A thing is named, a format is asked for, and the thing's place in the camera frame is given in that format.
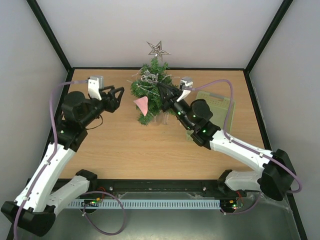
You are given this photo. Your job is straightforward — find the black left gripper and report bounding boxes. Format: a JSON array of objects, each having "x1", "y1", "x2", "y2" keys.
[{"x1": 79, "y1": 85, "x2": 125, "y2": 128}]

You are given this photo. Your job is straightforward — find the silver merry christmas sign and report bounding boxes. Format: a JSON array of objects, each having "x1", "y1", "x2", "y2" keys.
[{"x1": 140, "y1": 70, "x2": 159, "y2": 84}]

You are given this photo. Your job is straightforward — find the clear led string lights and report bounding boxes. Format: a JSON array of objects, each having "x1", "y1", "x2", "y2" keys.
[{"x1": 126, "y1": 68, "x2": 176, "y2": 121}]

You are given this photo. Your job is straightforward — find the small green christmas tree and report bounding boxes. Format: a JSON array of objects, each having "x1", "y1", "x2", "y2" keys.
[{"x1": 129, "y1": 56, "x2": 177, "y2": 126}]

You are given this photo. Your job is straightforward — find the pink ornament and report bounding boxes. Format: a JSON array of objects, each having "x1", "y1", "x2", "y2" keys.
[{"x1": 133, "y1": 96, "x2": 149, "y2": 117}]

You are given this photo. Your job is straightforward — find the silver star ornament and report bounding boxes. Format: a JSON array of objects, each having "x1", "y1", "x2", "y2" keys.
[{"x1": 147, "y1": 40, "x2": 171, "y2": 61}]

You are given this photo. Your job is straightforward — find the green perforated plastic basket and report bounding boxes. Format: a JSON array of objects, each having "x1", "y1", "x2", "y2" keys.
[{"x1": 195, "y1": 91, "x2": 236, "y2": 133}]

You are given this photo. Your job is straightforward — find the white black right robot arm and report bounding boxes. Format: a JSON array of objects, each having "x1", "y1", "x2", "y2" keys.
[{"x1": 156, "y1": 80, "x2": 297, "y2": 201}]

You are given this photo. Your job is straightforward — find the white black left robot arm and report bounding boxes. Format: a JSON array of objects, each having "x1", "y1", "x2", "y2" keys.
[{"x1": 1, "y1": 85, "x2": 125, "y2": 240}]

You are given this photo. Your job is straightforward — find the clear battery box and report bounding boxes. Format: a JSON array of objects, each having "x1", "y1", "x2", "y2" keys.
[{"x1": 153, "y1": 111, "x2": 170, "y2": 126}]

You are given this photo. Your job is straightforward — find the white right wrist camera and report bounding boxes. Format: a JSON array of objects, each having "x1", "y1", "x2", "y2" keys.
[{"x1": 174, "y1": 76, "x2": 193, "y2": 102}]

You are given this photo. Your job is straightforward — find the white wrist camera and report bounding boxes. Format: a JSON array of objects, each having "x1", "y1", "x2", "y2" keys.
[
  {"x1": 87, "y1": 76, "x2": 104, "y2": 101},
  {"x1": 174, "y1": 76, "x2": 193, "y2": 102}
]

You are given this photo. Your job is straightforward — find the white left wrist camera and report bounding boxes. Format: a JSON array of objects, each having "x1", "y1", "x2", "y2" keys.
[{"x1": 87, "y1": 76, "x2": 104, "y2": 101}]

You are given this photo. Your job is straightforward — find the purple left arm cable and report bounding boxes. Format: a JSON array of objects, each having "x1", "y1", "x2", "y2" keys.
[{"x1": 12, "y1": 79, "x2": 90, "y2": 240}]

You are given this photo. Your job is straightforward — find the black front mounting rail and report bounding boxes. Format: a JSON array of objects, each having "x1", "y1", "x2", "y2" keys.
[{"x1": 97, "y1": 179, "x2": 219, "y2": 194}]

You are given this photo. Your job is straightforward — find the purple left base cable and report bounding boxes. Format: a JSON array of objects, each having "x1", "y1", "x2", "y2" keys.
[{"x1": 81, "y1": 191, "x2": 126, "y2": 236}]

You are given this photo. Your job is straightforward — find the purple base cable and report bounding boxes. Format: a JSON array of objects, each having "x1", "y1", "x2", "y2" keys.
[
  {"x1": 222, "y1": 192, "x2": 262, "y2": 217},
  {"x1": 81, "y1": 191, "x2": 126, "y2": 236}
]

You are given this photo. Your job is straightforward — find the light blue slotted cable duct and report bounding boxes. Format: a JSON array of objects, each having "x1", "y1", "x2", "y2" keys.
[{"x1": 67, "y1": 198, "x2": 222, "y2": 210}]

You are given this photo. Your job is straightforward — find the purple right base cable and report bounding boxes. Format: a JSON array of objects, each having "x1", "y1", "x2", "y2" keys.
[{"x1": 222, "y1": 192, "x2": 262, "y2": 217}]

